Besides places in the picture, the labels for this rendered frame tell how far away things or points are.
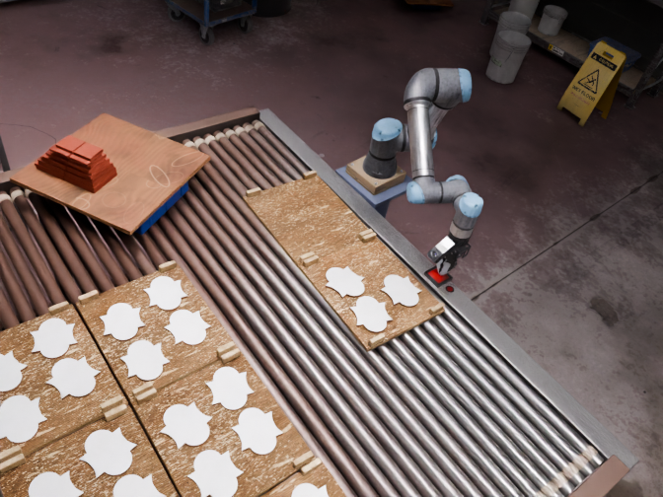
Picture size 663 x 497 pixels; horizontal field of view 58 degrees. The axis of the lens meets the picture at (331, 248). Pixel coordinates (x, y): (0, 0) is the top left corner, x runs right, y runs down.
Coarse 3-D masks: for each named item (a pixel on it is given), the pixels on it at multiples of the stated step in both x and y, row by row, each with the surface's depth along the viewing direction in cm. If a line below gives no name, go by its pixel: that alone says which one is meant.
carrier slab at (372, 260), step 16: (336, 256) 219; (352, 256) 221; (368, 256) 222; (384, 256) 223; (304, 272) 212; (320, 272) 213; (368, 272) 216; (384, 272) 217; (400, 272) 219; (320, 288) 208; (368, 288) 211; (336, 304) 204; (352, 304) 205; (432, 304) 210; (352, 320) 200; (400, 320) 203; (416, 320) 204; (368, 336) 196
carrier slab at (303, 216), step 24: (264, 192) 238; (288, 192) 241; (312, 192) 243; (264, 216) 229; (288, 216) 231; (312, 216) 233; (336, 216) 235; (288, 240) 222; (312, 240) 224; (336, 240) 226
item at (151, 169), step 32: (96, 128) 234; (128, 128) 238; (128, 160) 224; (160, 160) 227; (192, 160) 230; (64, 192) 207; (96, 192) 210; (128, 192) 212; (160, 192) 214; (128, 224) 201
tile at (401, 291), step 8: (384, 280) 213; (392, 280) 214; (400, 280) 214; (408, 280) 215; (384, 288) 211; (392, 288) 211; (400, 288) 212; (408, 288) 212; (416, 288) 213; (392, 296) 208; (400, 296) 209; (408, 296) 210; (416, 296) 210; (400, 304) 208; (408, 304) 207; (416, 304) 209
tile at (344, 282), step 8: (328, 272) 212; (336, 272) 212; (344, 272) 213; (352, 272) 214; (328, 280) 210; (336, 280) 210; (344, 280) 210; (352, 280) 211; (360, 280) 212; (336, 288) 207; (344, 288) 208; (352, 288) 208; (360, 288) 209; (344, 296) 206; (352, 296) 206
